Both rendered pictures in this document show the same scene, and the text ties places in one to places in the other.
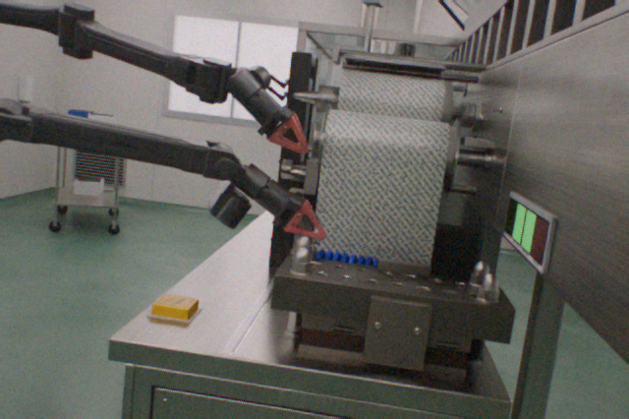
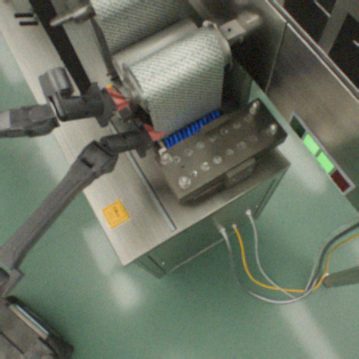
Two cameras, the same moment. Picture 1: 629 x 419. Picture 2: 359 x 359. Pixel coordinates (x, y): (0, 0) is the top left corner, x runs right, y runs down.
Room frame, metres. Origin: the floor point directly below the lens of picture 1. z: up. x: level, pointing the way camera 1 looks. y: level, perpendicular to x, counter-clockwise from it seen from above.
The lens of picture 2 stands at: (0.73, 0.18, 2.08)
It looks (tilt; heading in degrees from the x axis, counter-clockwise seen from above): 70 degrees down; 333
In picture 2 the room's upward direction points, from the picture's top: 10 degrees counter-clockwise
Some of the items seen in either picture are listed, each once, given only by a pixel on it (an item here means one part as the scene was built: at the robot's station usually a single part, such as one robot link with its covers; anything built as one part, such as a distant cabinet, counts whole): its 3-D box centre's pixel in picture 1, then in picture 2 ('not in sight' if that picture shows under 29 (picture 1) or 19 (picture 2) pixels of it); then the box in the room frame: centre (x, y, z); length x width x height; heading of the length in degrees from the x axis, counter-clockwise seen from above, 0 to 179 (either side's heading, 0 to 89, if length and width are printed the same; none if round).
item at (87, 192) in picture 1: (89, 169); not in sight; (5.66, 2.08, 0.51); 0.91 x 0.58 x 1.02; 19
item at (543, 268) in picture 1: (526, 227); (319, 152); (0.86, -0.29, 1.18); 0.25 x 0.01 x 0.07; 175
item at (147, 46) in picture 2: not in sight; (158, 54); (1.38, -0.14, 1.17); 0.26 x 0.12 x 0.12; 85
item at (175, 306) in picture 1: (175, 307); (114, 214); (1.14, 0.24, 0.91); 0.07 x 0.07 x 0.02; 85
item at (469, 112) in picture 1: (463, 115); not in sight; (1.50, -0.32, 1.33); 0.07 x 0.07 x 0.07; 85
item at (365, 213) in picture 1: (374, 221); (188, 110); (1.20, -0.12, 1.11); 0.23 x 0.01 x 0.18; 85
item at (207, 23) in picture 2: (452, 155); (216, 46); (1.25, -0.26, 1.25); 0.15 x 0.01 x 0.15; 175
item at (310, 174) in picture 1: (298, 229); (131, 121); (1.31, 0.03, 1.05); 0.06 x 0.05 x 0.31; 85
